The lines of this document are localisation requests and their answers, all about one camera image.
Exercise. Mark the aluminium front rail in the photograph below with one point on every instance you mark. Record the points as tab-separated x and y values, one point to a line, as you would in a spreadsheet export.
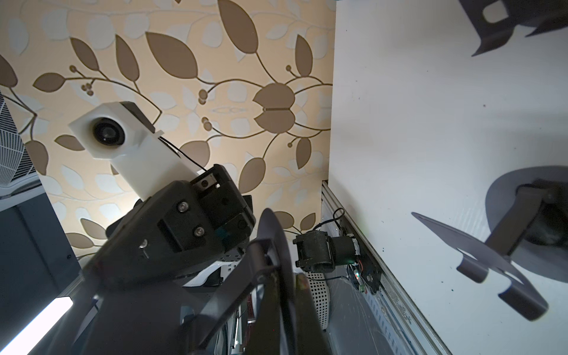
371	313

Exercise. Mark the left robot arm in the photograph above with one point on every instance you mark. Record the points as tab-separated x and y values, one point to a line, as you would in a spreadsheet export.
148	319

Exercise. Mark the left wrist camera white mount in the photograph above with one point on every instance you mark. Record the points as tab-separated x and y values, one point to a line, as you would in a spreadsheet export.
120	133

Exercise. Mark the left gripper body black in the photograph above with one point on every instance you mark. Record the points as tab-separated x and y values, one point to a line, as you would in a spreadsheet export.
185	224

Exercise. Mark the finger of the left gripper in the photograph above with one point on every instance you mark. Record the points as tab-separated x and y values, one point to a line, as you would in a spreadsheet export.
100	279

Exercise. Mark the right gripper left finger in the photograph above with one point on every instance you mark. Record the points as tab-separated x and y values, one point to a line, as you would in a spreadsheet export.
266	333

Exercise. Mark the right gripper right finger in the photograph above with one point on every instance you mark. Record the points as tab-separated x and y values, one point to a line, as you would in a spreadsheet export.
310	336

